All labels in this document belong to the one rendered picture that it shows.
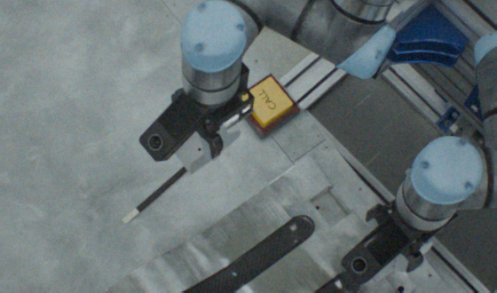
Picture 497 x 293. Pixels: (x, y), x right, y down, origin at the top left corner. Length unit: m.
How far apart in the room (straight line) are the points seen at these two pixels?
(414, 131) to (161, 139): 1.10
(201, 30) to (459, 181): 0.34
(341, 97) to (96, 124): 0.83
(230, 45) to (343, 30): 0.14
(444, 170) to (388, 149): 1.17
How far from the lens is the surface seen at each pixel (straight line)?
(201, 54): 1.23
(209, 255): 1.57
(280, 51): 2.68
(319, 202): 1.63
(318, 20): 1.27
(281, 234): 1.59
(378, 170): 2.36
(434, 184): 1.22
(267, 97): 1.71
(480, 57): 1.33
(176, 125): 1.40
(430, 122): 2.42
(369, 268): 1.40
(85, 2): 1.83
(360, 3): 1.24
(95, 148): 1.72
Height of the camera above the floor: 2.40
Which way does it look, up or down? 68 degrees down
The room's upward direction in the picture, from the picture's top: 10 degrees clockwise
